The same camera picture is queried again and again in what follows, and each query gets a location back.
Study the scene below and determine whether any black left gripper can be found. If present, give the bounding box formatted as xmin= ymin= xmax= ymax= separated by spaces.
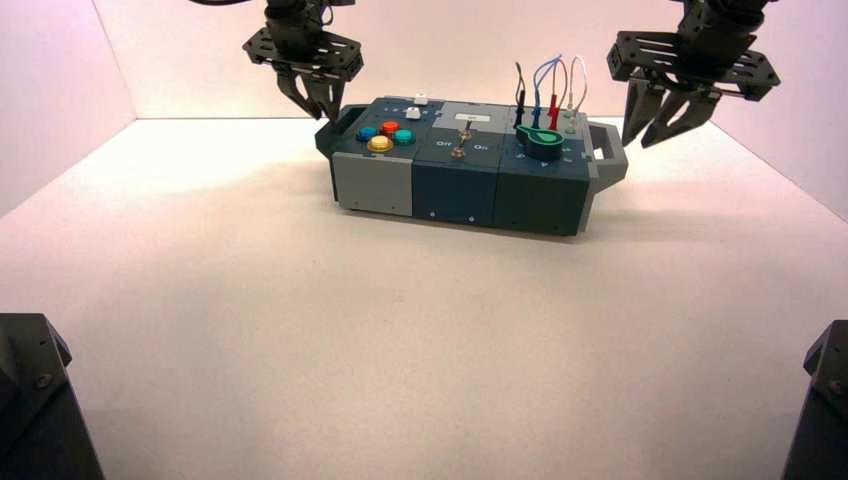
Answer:
xmin=241 ymin=9 xmax=364 ymax=125

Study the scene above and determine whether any grey and teal control box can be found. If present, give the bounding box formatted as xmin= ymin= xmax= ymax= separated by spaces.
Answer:
xmin=313 ymin=96 xmax=629 ymax=238

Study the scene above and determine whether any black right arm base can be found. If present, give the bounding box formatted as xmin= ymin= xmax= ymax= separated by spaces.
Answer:
xmin=780 ymin=319 xmax=848 ymax=480

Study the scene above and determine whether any green rotary knob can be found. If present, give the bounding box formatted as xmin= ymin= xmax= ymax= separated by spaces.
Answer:
xmin=514 ymin=124 xmax=566 ymax=163

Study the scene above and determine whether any white jumper cable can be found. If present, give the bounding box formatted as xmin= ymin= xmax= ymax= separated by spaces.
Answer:
xmin=564 ymin=55 xmax=590 ymax=136

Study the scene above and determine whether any blue jumper cable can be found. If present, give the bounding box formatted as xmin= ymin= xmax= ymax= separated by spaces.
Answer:
xmin=531 ymin=55 xmax=564 ymax=131

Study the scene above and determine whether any red jumper cable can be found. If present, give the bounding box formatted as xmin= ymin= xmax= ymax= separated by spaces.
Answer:
xmin=547 ymin=58 xmax=570 ymax=132

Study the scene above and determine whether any black jumper cable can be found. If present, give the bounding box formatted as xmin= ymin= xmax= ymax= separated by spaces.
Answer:
xmin=513 ymin=62 xmax=527 ymax=130

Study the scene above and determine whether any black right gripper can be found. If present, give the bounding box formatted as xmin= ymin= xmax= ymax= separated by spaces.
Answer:
xmin=606 ymin=13 xmax=782 ymax=150

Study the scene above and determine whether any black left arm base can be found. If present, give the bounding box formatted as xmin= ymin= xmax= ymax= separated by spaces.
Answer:
xmin=0 ymin=312 xmax=106 ymax=480

